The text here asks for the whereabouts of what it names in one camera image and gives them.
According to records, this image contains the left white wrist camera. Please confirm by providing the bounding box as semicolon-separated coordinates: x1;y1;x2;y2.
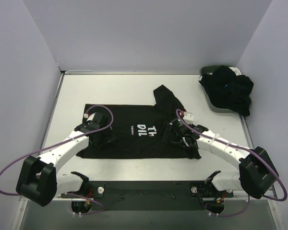
84;113;95;122

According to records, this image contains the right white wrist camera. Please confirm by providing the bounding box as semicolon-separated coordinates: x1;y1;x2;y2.
181;111;194;124

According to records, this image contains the black printed t shirt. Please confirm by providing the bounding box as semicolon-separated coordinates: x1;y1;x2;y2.
77;85;187;159

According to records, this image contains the dark grey plastic basket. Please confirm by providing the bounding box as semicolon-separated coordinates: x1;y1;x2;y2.
198;65;242;114

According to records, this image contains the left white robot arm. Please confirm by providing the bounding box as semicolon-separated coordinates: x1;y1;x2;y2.
16;112;114;207

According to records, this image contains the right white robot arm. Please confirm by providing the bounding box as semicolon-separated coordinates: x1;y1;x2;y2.
163;118;277;199

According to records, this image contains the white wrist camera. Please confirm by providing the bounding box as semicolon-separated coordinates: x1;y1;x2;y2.
181;111;194;124
84;113;95;122

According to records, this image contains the white t shirt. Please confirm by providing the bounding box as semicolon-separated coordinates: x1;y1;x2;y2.
230;67;241;76

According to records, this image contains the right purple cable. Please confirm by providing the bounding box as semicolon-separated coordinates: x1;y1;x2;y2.
176;108;288;217

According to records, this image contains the purple cable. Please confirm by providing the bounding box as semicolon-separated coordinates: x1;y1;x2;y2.
176;108;288;217
0;105;115;215

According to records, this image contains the black t shirt pile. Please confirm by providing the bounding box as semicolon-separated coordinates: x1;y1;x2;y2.
199;65;254;117

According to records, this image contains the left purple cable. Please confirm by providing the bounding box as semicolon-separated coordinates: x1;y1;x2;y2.
0;105;115;215

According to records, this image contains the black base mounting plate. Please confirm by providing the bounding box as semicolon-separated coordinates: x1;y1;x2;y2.
66;181;225;211

